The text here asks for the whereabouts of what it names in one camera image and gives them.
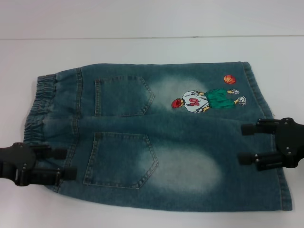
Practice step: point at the blue denim shorts basketball embroidery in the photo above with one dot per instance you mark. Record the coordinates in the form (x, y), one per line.
(180, 147)

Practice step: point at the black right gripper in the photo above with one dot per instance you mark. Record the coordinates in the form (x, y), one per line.
(293, 145)

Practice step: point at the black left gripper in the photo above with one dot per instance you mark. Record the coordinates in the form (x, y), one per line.
(16, 164)

